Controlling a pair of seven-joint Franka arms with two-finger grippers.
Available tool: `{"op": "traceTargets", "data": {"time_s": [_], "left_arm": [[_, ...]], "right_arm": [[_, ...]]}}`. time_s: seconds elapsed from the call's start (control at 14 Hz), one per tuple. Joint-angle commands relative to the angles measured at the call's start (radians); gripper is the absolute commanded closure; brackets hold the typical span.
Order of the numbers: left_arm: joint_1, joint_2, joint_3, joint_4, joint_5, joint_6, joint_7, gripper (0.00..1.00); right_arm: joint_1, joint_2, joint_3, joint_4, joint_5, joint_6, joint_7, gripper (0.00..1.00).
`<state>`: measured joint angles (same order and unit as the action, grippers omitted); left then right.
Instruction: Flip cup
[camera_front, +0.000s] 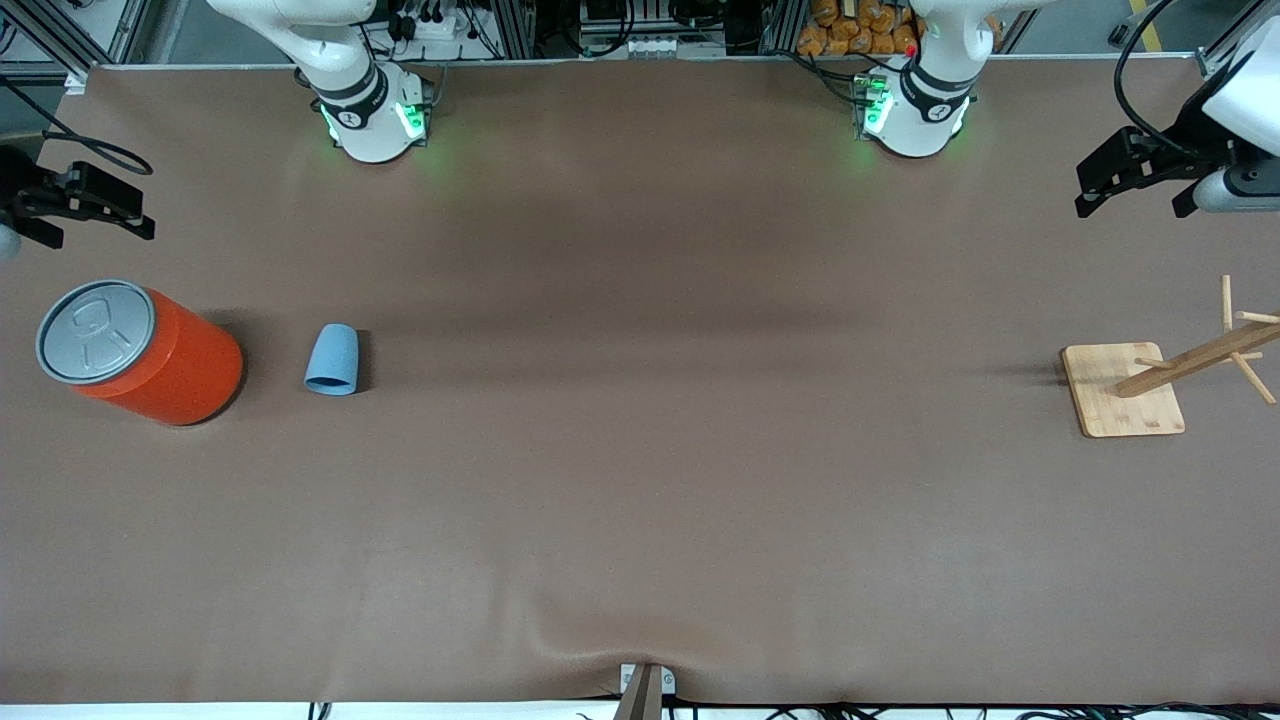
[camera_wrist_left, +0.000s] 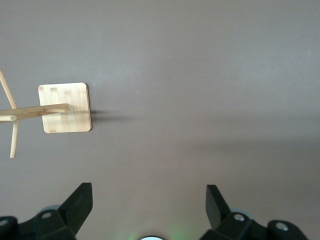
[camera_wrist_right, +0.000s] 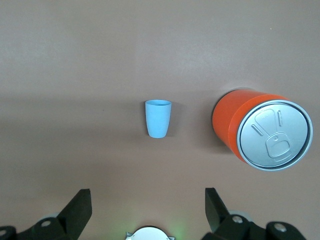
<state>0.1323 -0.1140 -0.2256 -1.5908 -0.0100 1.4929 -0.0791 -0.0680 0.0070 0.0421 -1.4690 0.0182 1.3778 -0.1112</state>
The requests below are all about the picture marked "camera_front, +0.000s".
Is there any orange can with grey lid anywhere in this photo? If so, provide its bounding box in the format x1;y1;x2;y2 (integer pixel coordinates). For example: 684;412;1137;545
35;279;245;428

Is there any aluminium frame post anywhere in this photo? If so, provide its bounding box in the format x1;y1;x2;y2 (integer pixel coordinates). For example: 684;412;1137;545
488;0;538;58
763;0;807;56

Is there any orange packaged snacks pile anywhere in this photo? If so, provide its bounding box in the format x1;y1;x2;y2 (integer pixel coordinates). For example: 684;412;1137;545
797;0;1004;58

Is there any aluminium frame strut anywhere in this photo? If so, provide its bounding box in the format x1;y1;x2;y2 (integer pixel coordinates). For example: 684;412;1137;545
1195;0;1280;77
0;0;151;83

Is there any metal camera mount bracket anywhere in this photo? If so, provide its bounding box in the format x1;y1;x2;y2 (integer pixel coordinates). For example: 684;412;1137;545
618;662;677;720

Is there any brown table mat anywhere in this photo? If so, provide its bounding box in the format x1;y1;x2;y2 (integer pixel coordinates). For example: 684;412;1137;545
0;62;1280;706

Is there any white terminal strip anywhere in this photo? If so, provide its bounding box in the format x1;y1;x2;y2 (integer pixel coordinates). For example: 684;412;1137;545
623;37;728;58

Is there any white power strip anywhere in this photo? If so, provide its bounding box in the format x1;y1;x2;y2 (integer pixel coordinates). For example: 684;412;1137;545
392;0;473;47

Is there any wooden mug tree rack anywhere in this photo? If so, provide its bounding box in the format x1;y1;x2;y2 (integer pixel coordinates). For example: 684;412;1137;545
1061;275;1280;439

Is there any light blue plastic cup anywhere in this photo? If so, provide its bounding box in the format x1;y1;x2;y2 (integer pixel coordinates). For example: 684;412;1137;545
303;323;362;397

